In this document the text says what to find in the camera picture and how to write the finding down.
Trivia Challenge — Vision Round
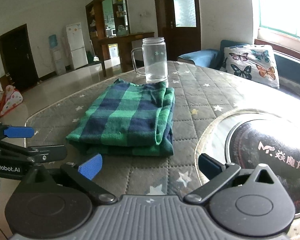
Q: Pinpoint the blue cloth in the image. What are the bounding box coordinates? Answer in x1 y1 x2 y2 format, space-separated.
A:
177 49 219 68

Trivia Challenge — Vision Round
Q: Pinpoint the butterfly print pillow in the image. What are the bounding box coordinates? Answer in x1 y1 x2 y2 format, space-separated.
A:
224 44 280 88

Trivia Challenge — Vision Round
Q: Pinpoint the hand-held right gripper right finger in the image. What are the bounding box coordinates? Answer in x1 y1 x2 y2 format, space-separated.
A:
184 153 275 204

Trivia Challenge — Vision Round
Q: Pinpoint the clear glass mug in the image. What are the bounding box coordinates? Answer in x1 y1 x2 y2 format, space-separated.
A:
131 37 168 83

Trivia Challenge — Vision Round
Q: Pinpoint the grey quilted star tablecloth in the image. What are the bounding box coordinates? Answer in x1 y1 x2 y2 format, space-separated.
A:
25 60 300 240

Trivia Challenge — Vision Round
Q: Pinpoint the dark door with glass panel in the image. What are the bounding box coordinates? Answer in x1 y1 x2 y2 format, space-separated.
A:
152 0 202 62

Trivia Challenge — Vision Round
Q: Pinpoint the dark wooden counter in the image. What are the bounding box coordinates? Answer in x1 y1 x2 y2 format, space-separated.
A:
97 31 155 78

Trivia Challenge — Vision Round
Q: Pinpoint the green plaid shirt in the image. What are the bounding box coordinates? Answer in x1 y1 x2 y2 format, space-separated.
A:
66 78 176 157

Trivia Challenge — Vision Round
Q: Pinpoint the white refrigerator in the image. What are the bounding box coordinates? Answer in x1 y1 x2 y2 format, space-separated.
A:
65 22 89 70

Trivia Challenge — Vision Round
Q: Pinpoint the green framed window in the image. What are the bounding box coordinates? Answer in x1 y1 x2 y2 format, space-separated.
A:
255 0 300 43

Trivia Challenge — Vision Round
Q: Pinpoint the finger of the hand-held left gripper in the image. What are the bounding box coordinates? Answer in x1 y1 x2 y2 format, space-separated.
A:
0 122 35 143
0 140 67 166

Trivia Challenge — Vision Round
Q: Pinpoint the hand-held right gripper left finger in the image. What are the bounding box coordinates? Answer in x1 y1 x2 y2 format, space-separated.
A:
27 153 117 204

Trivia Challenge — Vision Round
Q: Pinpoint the dark entry door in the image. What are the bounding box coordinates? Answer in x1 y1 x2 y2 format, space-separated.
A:
0 24 38 92

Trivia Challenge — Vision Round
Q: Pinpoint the wooden shelf cabinet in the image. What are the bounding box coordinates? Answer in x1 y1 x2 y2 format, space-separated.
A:
85 0 130 40

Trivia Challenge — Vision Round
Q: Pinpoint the blue sofa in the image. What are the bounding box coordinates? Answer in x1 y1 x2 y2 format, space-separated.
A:
177 39 300 93

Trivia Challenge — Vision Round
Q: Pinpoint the broom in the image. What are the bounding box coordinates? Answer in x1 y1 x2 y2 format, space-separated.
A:
89 40 100 62

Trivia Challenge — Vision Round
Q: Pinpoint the water dispenser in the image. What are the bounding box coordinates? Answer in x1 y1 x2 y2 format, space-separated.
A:
49 34 65 75

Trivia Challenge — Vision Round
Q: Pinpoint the round black induction cooker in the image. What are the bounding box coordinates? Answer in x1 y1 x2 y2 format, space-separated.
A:
194 109 300 238

